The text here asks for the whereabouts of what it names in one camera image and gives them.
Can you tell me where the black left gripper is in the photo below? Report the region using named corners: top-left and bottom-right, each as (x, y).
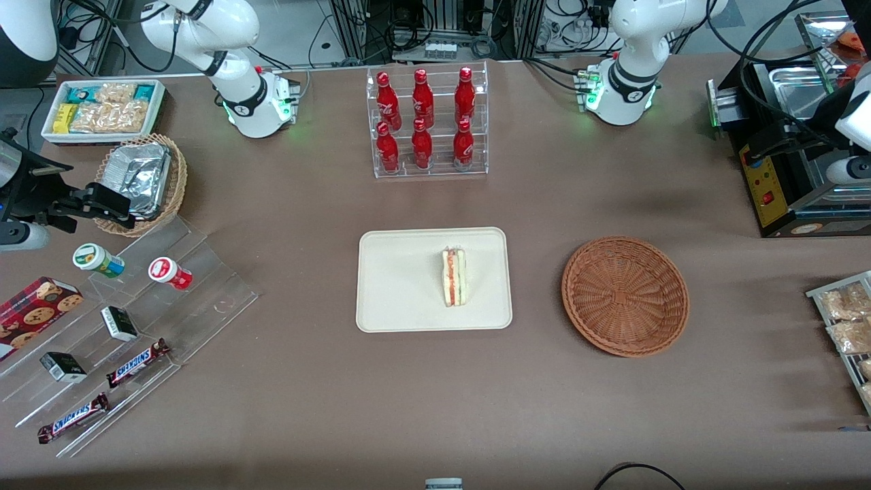
top-left (766, 119), bottom-right (834, 163)

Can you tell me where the clear acrylic stepped display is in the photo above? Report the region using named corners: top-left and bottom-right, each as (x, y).
top-left (0, 214), bottom-right (260, 458)

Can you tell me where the large round wicker basket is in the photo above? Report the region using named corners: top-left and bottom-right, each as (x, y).
top-left (561, 236), bottom-right (690, 358)

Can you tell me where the green lid snack cup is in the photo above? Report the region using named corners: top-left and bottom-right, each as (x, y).
top-left (73, 243), bottom-right (126, 279)

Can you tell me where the red cookie box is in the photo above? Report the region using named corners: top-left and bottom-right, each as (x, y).
top-left (0, 276), bottom-right (84, 362)

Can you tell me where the steel food pan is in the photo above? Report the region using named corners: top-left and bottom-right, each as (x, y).
top-left (769, 66), bottom-right (841, 123)

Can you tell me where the white plastic snack bin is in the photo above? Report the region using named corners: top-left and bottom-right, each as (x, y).
top-left (41, 79), bottom-right (167, 146)

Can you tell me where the small rice cracker bag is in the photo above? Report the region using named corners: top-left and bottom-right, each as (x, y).
top-left (97, 82), bottom-right (138, 104)

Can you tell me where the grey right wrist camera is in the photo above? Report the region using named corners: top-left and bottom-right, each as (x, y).
top-left (0, 223), bottom-right (50, 252)

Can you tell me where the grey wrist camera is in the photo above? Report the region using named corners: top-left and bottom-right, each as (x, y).
top-left (0, 223), bottom-right (50, 252)
top-left (825, 156), bottom-right (871, 186)

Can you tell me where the large rice cracker bag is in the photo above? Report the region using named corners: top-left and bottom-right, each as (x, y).
top-left (71, 101), bottom-right (149, 134)

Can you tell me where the small black box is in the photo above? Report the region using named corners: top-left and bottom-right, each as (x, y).
top-left (100, 306), bottom-right (139, 342)
top-left (39, 351), bottom-right (88, 384)

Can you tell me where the silver foil package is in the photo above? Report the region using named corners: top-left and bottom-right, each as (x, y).
top-left (101, 142), bottom-right (171, 220)

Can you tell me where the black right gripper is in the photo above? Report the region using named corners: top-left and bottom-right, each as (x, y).
top-left (20, 153), bottom-right (135, 232)

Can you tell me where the red cola bottle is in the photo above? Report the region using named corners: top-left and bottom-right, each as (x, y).
top-left (455, 67), bottom-right (476, 127)
top-left (412, 119), bottom-right (433, 169)
top-left (376, 122), bottom-right (400, 172)
top-left (376, 72), bottom-right (401, 130)
top-left (453, 119), bottom-right (475, 169)
top-left (412, 69), bottom-right (435, 129)

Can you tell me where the Snickers chocolate bar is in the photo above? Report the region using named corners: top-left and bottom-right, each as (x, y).
top-left (37, 393), bottom-right (110, 445)
top-left (105, 338), bottom-right (171, 389)

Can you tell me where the black hot food display case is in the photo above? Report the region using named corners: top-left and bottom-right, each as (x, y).
top-left (706, 12), bottom-right (871, 239)

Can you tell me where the aluminium frame rack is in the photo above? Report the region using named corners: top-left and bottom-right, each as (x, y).
top-left (329, 0), bottom-right (546, 63)

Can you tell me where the red lid snack cup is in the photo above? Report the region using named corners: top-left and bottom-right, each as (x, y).
top-left (148, 257), bottom-right (193, 291)

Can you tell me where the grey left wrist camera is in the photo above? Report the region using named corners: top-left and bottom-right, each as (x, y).
top-left (825, 156), bottom-right (871, 186)

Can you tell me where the black cable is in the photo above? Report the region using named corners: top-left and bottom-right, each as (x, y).
top-left (593, 462), bottom-right (685, 490)

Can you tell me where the clear acrylic bottle rack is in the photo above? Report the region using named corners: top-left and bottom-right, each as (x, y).
top-left (366, 61), bottom-right (489, 179)

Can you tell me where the cream plastic tray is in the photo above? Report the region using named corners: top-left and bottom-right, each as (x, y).
top-left (356, 227), bottom-right (513, 333)

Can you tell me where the small wicker basket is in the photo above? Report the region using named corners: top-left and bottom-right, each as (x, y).
top-left (94, 133), bottom-right (188, 238)

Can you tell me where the triangular sandwich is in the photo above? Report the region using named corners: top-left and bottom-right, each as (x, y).
top-left (441, 246), bottom-right (468, 308)

